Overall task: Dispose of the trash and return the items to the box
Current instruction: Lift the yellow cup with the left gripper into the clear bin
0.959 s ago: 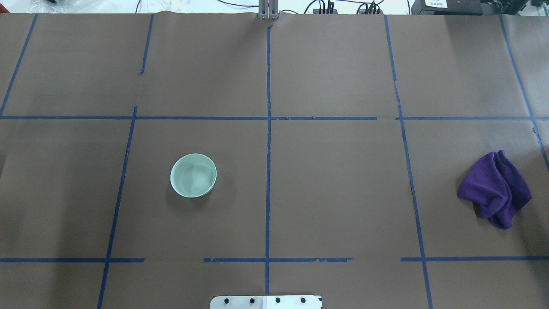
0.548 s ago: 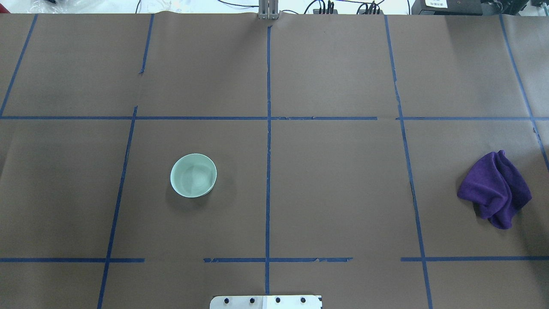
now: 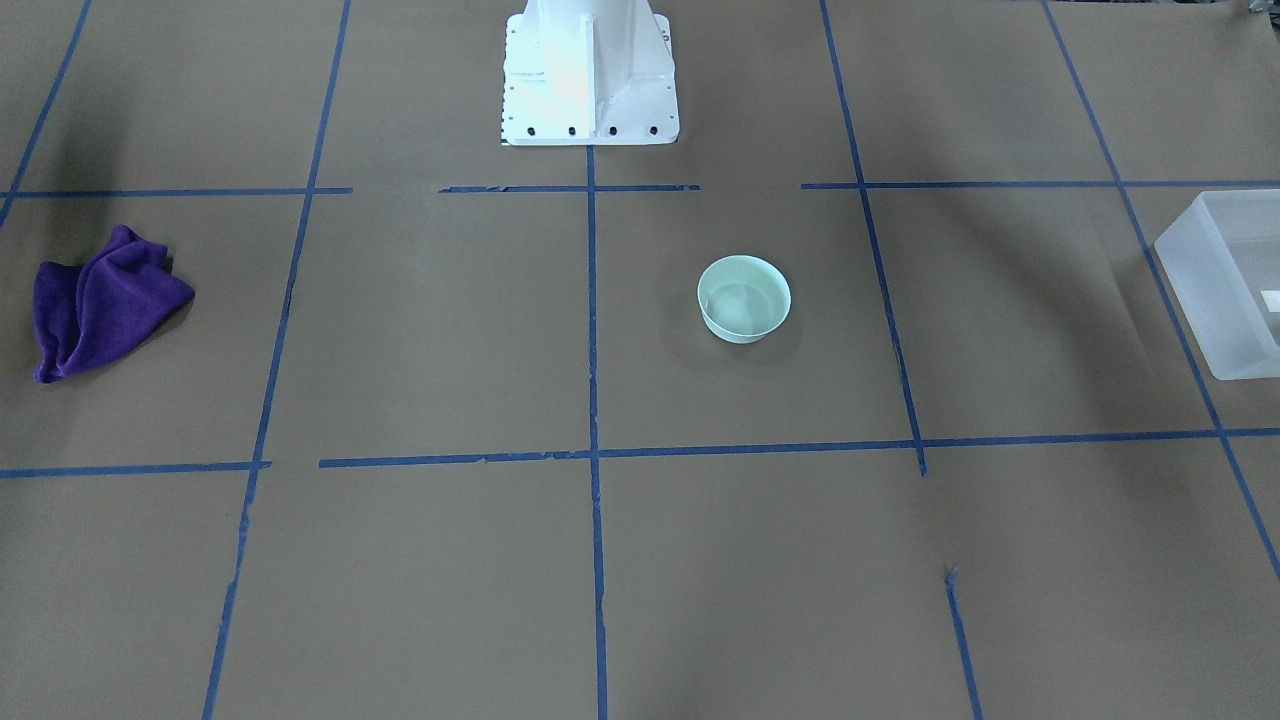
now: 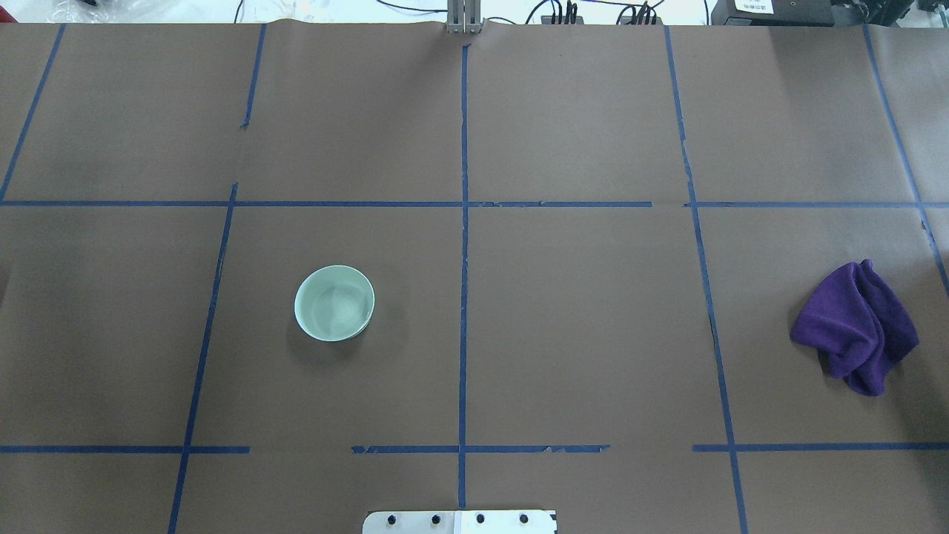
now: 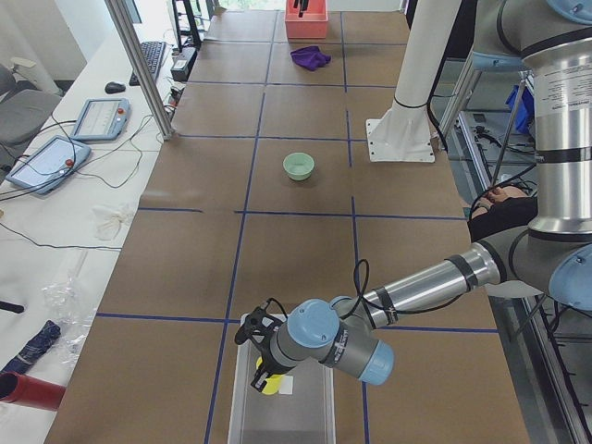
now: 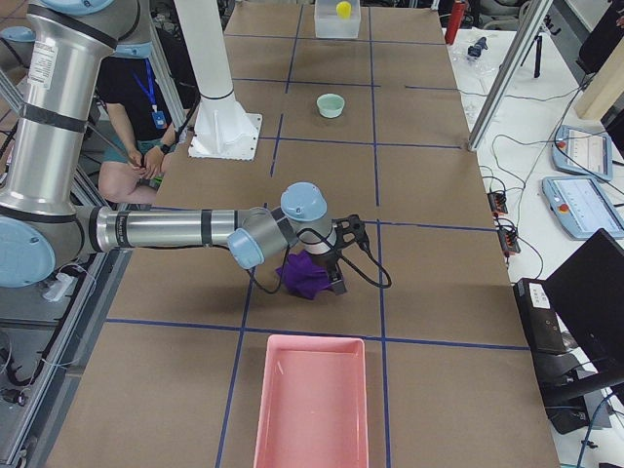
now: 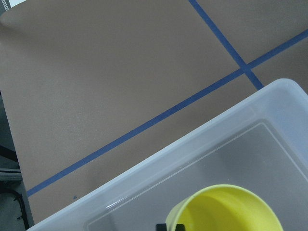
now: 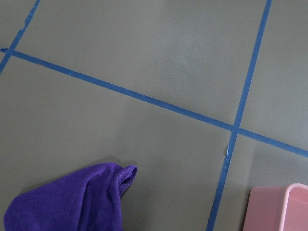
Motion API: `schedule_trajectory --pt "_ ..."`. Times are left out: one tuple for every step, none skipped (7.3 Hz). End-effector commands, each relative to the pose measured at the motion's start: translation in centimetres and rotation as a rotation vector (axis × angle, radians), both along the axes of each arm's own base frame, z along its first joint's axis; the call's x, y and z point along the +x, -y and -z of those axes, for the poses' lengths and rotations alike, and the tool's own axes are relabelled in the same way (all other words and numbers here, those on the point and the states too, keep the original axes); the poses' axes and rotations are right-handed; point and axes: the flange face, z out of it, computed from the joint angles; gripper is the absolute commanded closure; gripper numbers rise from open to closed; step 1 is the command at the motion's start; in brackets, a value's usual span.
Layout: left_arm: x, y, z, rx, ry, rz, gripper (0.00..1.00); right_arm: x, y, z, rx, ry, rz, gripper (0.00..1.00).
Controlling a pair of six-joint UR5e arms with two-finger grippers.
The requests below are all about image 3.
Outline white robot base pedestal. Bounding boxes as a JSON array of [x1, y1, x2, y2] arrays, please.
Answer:
[[500, 1, 681, 147]]

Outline translucent plastic storage box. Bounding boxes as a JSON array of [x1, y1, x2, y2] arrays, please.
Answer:
[[1156, 190, 1279, 380]]

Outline purple cloth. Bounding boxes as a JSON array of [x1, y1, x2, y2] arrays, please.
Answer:
[[32, 225, 196, 384]]

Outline mint green bowl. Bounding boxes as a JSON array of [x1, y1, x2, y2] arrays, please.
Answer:
[[696, 254, 794, 345]]

